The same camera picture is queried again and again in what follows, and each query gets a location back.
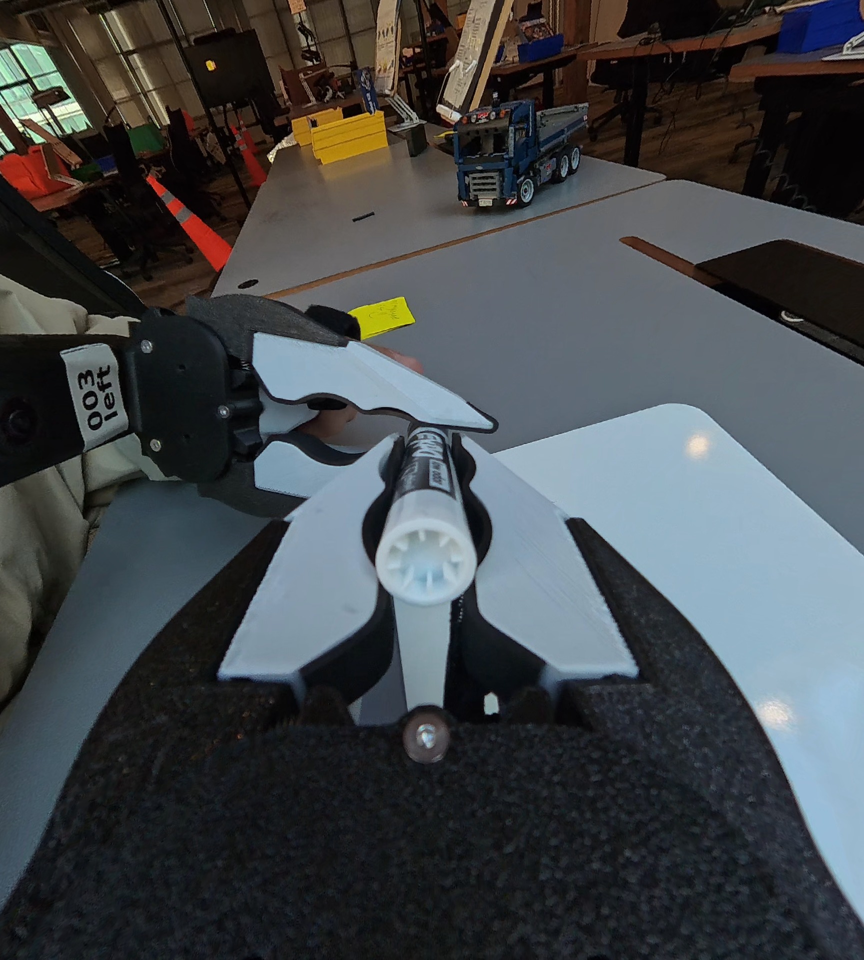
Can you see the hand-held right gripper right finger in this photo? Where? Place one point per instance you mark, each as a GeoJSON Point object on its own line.
{"type": "Point", "coordinates": [552, 600]}

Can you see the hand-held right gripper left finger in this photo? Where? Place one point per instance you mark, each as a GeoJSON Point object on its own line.
{"type": "Point", "coordinates": [304, 592]}

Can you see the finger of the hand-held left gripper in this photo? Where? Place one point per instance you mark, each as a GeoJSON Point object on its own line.
{"type": "Point", "coordinates": [282, 472]}
{"type": "Point", "coordinates": [349, 375]}

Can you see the white dry erase marker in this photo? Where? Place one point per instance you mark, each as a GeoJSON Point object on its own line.
{"type": "Point", "coordinates": [426, 559]}

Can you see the white whiteboard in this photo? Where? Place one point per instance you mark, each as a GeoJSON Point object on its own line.
{"type": "Point", "coordinates": [739, 562]}

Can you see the person's left hand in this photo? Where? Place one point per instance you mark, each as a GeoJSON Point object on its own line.
{"type": "Point", "coordinates": [330, 427]}

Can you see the yellow paper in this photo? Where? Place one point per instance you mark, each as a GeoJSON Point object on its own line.
{"type": "Point", "coordinates": [381, 316]}

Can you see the red orange object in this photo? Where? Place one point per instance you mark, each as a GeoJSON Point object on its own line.
{"type": "Point", "coordinates": [191, 225]}

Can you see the yellow bin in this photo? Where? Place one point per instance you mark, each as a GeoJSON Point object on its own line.
{"type": "Point", "coordinates": [345, 139]}

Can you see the orange traffic cone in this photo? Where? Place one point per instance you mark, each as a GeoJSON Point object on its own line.
{"type": "Point", "coordinates": [250, 157]}

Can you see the small black box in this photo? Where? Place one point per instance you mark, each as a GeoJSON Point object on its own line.
{"type": "Point", "coordinates": [417, 141]}

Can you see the green panel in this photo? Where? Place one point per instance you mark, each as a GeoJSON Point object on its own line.
{"type": "Point", "coordinates": [146, 139]}

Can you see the orange bag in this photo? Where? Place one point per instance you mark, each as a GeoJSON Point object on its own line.
{"type": "Point", "coordinates": [30, 172]}

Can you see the blue toy truck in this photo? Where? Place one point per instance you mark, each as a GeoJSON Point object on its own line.
{"type": "Point", "coordinates": [507, 157]}

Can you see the person's beige jacket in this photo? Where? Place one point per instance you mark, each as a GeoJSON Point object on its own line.
{"type": "Point", "coordinates": [4, 600]}

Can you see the black screen on stand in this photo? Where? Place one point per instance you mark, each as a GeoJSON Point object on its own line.
{"type": "Point", "coordinates": [225, 67]}

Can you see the white curved sign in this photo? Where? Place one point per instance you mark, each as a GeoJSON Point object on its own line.
{"type": "Point", "coordinates": [387, 45]}

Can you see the blue storage bin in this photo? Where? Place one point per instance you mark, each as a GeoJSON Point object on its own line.
{"type": "Point", "coordinates": [822, 26]}
{"type": "Point", "coordinates": [540, 49]}

